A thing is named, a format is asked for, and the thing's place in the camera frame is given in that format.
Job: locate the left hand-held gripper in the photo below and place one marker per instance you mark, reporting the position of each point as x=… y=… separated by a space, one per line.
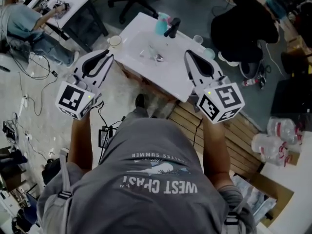
x=73 y=101

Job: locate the wooden sink cabinet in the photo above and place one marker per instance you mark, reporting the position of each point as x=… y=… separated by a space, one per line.
x=136 y=74

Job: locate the person's right forearm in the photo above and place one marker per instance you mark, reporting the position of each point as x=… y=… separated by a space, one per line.
x=215 y=150

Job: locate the person's grey trousers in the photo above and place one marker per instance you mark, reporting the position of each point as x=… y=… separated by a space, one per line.
x=136 y=116

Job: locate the small white sink basin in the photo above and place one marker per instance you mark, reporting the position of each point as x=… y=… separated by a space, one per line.
x=75 y=6

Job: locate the black bag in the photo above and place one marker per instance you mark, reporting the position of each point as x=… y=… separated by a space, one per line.
x=52 y=170

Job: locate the person's left black shoe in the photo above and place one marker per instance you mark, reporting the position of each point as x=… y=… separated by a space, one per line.
x=140 y=100

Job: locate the person's left forearm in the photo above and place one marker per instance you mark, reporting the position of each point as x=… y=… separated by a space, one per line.
x=80 y=140

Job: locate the white floor power strip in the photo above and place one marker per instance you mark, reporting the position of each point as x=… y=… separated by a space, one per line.
x=29 y=137
x=24 y=100

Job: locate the clear plastic bag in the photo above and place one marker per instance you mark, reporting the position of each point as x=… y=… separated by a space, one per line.
x=253 y=196

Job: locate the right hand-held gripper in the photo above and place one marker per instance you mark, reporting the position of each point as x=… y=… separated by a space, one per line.
x=220 y=101

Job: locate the large cardboard box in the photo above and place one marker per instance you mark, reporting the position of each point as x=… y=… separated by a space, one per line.
x=282 y=194

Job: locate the black faucet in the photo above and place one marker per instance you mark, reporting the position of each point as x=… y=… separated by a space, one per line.
x=173 y=28

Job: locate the person's grey shirt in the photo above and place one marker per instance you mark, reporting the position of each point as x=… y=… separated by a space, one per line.
x=146 y=203

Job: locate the black metal stand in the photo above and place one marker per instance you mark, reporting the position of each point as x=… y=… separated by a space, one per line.
x=83 y=28

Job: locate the teal spray bottle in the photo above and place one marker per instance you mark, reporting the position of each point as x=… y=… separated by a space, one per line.
x=161 y=24

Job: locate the black battery box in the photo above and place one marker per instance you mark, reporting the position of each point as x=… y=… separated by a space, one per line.
x=103 y=138

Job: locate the large clear water bottle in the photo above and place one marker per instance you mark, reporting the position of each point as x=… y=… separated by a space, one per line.
x=269 y=146
x=284 y=128

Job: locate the wooden slat platform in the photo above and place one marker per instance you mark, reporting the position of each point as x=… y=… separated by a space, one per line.
x=243 y=150

